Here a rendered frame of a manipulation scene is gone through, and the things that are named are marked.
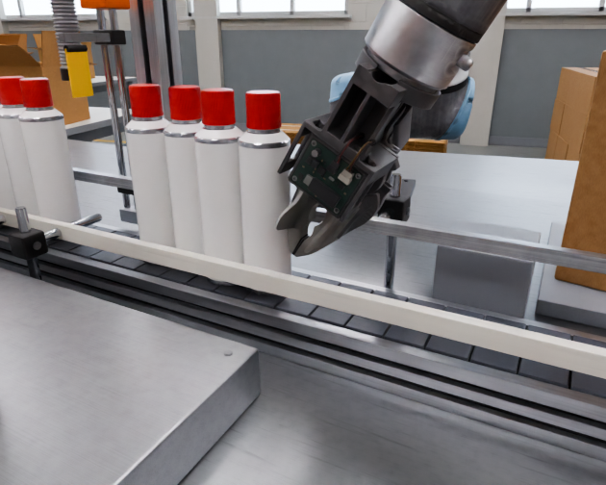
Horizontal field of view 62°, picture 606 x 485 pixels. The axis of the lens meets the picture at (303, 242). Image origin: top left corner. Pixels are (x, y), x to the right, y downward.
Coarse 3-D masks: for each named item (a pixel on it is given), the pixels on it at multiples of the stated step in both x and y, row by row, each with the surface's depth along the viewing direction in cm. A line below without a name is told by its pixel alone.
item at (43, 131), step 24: (24, 96) 61; (48, 96) 62; (24, 120) 61; (48, 120) 62; (24, 144) 63; (48, 144) 63; (48, 168) 64; (72, 168) 67; (48, 192) 65; (72, 192) 67; (48, 216) 66; (72, 216) 67
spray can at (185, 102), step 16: (176, 96) 51; (192, 96) 52; (176, 112) 52; (192, 112) 52; (176, 128) 52; (192, 128) 52; (176, 144) 52; (192, 144) 52; (176, 160) 53; (192, 160) 53; (176, 176) 54; (192, 176) 54; (176, 192) 55; (192, 192) 54; (176, 208) 56; (192, 208) 55; (176, 224) 57; (192, 224) 56; (176, 240) 58; (192, 240) 56
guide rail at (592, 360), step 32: (32, 224) 65; (64, 224) 63; (128, 256) 58; (160, 256) 56; (192, 256) 54; (256, 288) 51; (288, 288) 49; (320, 288) 47; (384, 320) 45; (416, 320) 43; (448, 320) 42; (480, 320) 42; (512, 352) 40; (544, 352) 39; (576, 352) 38
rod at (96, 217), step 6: (90, 216) 67; (96, 216) 68; (72, 222) 65; (78, 222) 65; (84, 222) 66; (90, 222) 67; (96, 222) 68; (48, 234) 61; (54, 234) 62; (60, 234) 63; (48, 240) 61
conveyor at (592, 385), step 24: (120, 264) 60; (144, 264) 61; (216, 288) 55; (240, 288) 54; (360, 288) 54; (288, 312) 50; (312, 312) 50; (336, 312) 50; (456, 312) 50; (384, 336) 47; (408, 336) 46; (432, 336) 46; (576, 336) 46; (480, 360) 42; (504, 360) 42; (528, 360) 42; (552, 384) 40; (576, 384) 39; (600, 384) 39
